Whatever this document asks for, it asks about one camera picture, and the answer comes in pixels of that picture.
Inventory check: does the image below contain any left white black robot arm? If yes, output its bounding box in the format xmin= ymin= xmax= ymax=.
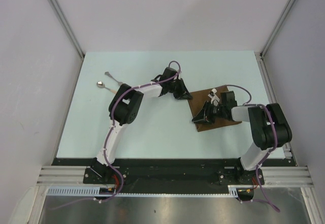
xmin=88 ymin=66 xmax=192 ymax=183

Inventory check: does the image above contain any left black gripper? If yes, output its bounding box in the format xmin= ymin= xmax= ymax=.
xmin=168 ymin=78 xmax=192 ymax=100

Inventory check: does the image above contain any silver metal fork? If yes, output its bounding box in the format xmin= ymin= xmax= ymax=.
xmin=105 ymin=71 xmax=123 ymax=86

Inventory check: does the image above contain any aluminium rail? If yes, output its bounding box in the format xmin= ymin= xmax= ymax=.
xmin=37 ymin=166 xmax=313 ymax=187
xmin=255 ymin=53 xmax=293 ymax=158

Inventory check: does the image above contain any aluminium frame post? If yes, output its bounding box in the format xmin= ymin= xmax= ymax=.
xmin=259 ymin=0 xmax=297 ymax=59
xmin=48 ymin=0 xmax=85 ymax=60

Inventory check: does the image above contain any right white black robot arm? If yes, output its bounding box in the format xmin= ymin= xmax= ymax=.
xmin=192 ymin=89 xmax=293 ymax=184

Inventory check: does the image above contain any left aluminium frame post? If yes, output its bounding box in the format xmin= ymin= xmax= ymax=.
xmin=48 ymin=0 xmax=85 ymax=60

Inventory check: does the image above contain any right aluminium frame post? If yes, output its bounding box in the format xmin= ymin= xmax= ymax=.
xmin=259 ymin=0 xmax=297 ymax=59

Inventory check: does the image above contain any spoon with wooden handle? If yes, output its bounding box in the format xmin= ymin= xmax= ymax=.
xmin=96 ymin=81 xmax=117 ymax=94

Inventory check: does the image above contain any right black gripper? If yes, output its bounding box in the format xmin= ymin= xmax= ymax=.
xmin=192 ymin=100 xmax=226 ymax=124

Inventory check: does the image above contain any brown cloth napkin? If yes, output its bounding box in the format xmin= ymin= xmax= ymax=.
xmin=188 ymin=85 xmax=242 ymax=133

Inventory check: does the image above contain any front aluminium rail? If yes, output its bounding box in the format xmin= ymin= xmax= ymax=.
xmin=37 ymin=166 xmax=313 ymax=187

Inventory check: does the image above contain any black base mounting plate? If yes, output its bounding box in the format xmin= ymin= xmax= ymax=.
xmin=52 ymin=158 xmax=296 ymax=194

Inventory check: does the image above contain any light blue cable duct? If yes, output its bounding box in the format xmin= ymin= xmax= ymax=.
xmin=48 ymin=184 xmax=241 ymax=198

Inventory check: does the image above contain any right side aluminium rail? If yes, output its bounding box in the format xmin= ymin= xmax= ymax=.
xmin=255 ymin=53 xmax=293 ymax=158

